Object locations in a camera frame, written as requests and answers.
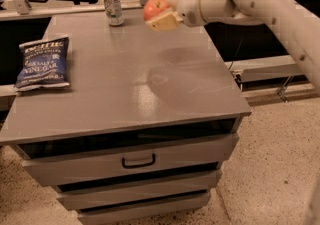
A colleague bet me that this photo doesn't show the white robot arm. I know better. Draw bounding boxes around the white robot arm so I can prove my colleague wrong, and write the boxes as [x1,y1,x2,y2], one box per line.
[144,0,320,91]

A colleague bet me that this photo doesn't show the grey drawer cabinet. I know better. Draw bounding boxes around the grey drawer cabinet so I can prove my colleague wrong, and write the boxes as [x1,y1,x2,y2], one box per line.
[1,10,250,214]

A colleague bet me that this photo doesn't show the black hanging cable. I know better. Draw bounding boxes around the black hanging cable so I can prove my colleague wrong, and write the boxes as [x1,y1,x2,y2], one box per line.
[227,32,246,70]

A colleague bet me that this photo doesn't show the black drawer handle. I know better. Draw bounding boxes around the black drawer handle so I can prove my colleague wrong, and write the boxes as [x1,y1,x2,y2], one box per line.
[121,153,156,169]

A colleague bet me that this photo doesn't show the bottom grey drawer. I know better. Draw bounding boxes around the bottom grey drawer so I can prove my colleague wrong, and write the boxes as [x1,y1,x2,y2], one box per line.
[78,191,211,225]

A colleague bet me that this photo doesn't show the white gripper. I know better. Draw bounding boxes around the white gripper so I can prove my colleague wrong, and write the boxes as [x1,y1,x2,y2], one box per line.
[146,0,206,31]

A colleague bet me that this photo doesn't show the blue chip bag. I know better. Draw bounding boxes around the blue chip bag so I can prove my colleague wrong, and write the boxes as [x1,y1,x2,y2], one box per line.
[14,35,69,92]

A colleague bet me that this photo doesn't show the grey drawer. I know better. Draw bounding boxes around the grey drawer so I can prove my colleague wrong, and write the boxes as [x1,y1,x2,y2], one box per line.
[23,133,239,186]
[78,191,211,225]
[57,169,222,210]

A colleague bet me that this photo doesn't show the middle grey drawer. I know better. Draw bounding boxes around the middle grey drawer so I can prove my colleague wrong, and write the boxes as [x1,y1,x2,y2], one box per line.
[57,169,222,210]

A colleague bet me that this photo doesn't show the metal frame rail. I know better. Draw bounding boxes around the metal frame rail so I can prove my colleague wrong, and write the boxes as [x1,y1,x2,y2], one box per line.
[1,0,147,20]

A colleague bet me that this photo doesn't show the white green 7up can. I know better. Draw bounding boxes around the white green 7up can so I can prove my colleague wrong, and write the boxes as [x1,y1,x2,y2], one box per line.
[104,0,124,26]

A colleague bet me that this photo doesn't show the top grey drawer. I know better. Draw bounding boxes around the top grey drawer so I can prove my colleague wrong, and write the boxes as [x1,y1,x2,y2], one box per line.
[23,133,239,186]

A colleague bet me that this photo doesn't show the red apple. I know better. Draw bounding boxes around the red apple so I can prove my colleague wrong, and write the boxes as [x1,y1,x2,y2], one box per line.
[143,0,170,21]

